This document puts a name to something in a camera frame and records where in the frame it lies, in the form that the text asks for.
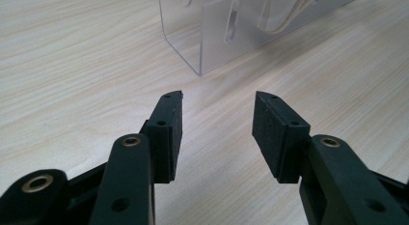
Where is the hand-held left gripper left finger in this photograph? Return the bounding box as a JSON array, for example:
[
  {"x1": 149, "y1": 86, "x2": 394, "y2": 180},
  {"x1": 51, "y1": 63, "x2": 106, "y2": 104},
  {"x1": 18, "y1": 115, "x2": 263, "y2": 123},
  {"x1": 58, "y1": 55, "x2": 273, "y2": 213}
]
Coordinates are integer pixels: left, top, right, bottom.
[{"x1": 140, "y1": 90, "x2": 184, "y2": 184}]

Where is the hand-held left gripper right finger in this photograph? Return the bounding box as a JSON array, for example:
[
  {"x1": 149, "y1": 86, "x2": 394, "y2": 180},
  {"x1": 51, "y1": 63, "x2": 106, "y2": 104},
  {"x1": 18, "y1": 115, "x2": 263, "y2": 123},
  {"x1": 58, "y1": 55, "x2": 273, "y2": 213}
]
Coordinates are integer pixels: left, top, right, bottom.
[{"x1": 251, "y1": 91, "x2": 312, "y2": 184}]

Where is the clear acrylic rack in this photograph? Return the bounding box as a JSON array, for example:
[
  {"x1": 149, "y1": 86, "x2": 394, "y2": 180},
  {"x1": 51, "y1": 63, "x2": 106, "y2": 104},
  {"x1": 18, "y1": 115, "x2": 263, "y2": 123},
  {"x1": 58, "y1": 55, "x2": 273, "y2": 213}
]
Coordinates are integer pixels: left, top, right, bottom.
[{"x1": 157, "y1": 0, "x2": 368, "y2": 77}]

